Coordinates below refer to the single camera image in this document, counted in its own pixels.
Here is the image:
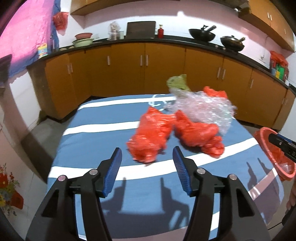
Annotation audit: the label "black gas stove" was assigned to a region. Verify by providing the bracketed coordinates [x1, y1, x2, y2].
[208, 42, 243, 54]

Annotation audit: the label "plastic basket with red liner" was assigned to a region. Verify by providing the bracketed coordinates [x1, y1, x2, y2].
[253, 127, 296, 181]

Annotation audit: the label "pink curtain with blue edge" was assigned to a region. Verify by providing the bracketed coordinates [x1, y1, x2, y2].
[0, 0, 61, 77]

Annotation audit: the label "pink floral cabinet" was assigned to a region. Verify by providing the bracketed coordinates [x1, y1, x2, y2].
[0, 109, 48, 232]

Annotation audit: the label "dark pot with lid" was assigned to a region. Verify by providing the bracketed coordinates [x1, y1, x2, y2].
[220, 35, 245, 52]

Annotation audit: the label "jar covered with plastic bag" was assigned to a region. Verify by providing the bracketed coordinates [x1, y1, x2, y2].
[108, 21, 121, 41]

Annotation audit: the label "black wok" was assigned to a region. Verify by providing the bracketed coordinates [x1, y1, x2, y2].
[188, 25, 216, 42]

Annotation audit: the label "hanging red plastic bag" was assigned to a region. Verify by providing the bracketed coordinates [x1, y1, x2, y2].
[53, 11, 68, 30]

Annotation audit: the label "short wooden upper cabinets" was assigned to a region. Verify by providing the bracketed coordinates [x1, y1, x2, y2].
[238, 0, 296, 52]

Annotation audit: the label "clear bubble wrap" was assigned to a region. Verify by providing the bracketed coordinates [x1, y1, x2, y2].
[162, 90, 237, 136]

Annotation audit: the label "long wooden upper cabinets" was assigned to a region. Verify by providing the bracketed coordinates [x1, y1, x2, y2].
[70, 0, 234, 16]

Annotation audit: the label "red bag on boxes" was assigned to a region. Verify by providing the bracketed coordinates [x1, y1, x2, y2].
[270, 51, 289, 67]

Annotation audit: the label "person's right hand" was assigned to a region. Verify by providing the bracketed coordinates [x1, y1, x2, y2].
[286, 185, 296, 210]

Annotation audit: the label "red plastic basin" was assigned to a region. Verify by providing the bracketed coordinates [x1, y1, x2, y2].
[75, 32, 93, 40]

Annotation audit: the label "black kitchen countertop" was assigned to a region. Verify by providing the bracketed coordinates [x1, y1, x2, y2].
[26, 35, 296, 90]

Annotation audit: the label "green plastic basin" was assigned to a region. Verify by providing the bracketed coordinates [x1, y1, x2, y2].
[72, 38, 94, 47]

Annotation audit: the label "dark cutting board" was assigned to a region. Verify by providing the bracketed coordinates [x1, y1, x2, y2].
[126, 21, 156, 39]

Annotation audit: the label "wooden lower kitchen cabinets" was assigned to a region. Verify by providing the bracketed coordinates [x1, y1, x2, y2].
[26, 38, 296, 130]

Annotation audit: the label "green plastic bag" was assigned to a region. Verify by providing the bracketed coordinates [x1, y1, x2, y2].
[166, 74, 191, 95]

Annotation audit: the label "small red plastic bag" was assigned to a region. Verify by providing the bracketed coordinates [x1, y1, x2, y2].
[203, 86, 228, 100]

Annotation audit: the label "yellow detergent bottle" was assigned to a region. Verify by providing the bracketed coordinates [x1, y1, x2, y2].
[37, 43, 48, 58]

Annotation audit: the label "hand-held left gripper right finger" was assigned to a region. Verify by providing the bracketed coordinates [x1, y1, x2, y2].
[172, 146, 271, 241]

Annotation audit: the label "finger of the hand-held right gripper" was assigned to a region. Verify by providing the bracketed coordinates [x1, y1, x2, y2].
[268, 133, 296, 160]

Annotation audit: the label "large knotted red plastic bag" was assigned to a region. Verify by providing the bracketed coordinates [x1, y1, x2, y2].
[173, 110, 225, 159]

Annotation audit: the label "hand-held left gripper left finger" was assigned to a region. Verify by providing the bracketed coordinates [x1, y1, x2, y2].
[25, 147, 123, 241]

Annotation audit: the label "blue striped tablecloth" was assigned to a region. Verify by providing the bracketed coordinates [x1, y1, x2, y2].
[47, 94, 285, 241]

